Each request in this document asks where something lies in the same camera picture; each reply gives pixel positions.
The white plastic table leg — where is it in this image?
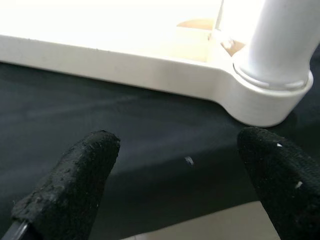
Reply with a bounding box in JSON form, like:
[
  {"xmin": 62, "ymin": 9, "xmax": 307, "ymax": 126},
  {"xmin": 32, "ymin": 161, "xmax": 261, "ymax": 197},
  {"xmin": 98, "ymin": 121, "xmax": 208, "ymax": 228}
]
[{"xmin": 236, "ymin": 0, "xmax": 320, "ymax": 87}]

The white plastic table top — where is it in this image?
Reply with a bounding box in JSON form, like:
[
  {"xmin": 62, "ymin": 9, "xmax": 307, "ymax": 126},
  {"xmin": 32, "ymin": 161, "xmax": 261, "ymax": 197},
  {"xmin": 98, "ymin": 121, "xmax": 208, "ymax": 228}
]
[{"xmin": 0, "ymin": 0, "xmax": 315, "ymax": 128}]

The black tablecloth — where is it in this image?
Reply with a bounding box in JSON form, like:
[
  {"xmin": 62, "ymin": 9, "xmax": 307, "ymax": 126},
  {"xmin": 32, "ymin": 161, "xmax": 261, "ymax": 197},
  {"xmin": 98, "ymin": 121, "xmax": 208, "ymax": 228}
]
[{"xmin": 0, "ymin": 61, "xmax": 320, "ymax": 240}]

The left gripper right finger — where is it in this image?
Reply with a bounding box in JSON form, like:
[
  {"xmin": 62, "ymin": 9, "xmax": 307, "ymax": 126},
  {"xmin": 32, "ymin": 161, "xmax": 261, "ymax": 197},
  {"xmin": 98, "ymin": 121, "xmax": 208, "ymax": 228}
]
[{"xmin": 236, "ymin": 126, "xmax": 320, "ymax": 240}]

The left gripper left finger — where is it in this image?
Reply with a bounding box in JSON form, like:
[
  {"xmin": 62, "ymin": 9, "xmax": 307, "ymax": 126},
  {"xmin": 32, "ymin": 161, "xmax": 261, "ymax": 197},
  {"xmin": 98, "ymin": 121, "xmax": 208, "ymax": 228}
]
[{"xmin": 9, "ymin": 129, "xmax": 122, "ymax": 240}]

